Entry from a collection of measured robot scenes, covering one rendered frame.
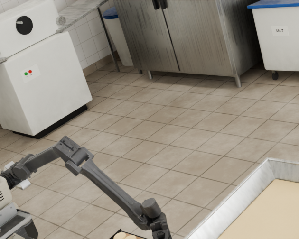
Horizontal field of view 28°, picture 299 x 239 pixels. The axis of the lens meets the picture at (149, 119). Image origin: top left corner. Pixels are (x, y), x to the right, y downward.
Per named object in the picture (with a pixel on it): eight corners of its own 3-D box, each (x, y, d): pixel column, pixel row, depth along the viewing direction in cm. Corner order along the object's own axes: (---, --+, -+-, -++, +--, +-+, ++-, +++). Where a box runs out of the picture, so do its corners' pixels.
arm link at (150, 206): (151, 215, 249) (140, 229, 243) (138, 194, 244) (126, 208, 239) (172, 216, 241) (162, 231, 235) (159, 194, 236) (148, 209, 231)
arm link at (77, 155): (70, 129, 243) (55, 144, 237) (91, 153, 245) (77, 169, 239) (24, 155, 277) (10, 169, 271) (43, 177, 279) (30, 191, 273)
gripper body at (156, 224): (173, 243, 232) (171, 232, 238) (166, 222, 228) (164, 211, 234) (157, 247, 232) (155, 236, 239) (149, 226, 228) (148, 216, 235)
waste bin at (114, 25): (169, 50, 731) (154, -1, 705) (138, 68, 700) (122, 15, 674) (139, 49, 770) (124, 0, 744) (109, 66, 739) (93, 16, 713)
